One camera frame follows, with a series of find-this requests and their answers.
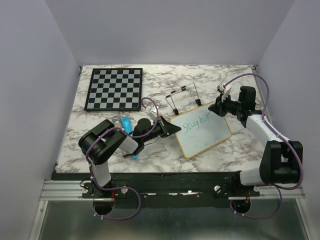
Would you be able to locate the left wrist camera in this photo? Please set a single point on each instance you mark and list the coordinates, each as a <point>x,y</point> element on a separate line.
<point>152,113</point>

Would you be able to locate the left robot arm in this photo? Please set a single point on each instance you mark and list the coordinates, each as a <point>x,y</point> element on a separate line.
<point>100,143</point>

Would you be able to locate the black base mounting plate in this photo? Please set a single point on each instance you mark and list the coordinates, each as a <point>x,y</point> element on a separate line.
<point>157,190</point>

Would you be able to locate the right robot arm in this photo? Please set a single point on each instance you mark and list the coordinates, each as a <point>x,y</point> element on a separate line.
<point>281,159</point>

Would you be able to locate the blue toy microphone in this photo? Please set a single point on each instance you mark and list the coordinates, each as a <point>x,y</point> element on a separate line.
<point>126,125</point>

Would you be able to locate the wire whiteboard stand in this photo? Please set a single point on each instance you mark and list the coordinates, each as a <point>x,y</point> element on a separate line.
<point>183,95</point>

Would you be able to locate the yellow framed whiteboard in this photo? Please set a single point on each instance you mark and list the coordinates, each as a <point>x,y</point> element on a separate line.
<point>201,129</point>

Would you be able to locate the black white chessboard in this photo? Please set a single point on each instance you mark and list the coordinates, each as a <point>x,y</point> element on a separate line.
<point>114,89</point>

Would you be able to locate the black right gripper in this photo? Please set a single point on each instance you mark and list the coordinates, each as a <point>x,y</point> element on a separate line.
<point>218,107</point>

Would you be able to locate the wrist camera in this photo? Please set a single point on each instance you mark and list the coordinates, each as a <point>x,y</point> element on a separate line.
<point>152,113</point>
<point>224,91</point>

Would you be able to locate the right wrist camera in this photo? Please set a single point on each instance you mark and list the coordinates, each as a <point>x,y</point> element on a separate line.
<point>224,91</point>

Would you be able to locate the aluminium rail frame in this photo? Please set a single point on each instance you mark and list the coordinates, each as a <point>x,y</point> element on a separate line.
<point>69,216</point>

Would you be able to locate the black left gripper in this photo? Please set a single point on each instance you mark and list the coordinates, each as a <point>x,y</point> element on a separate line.
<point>169,128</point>

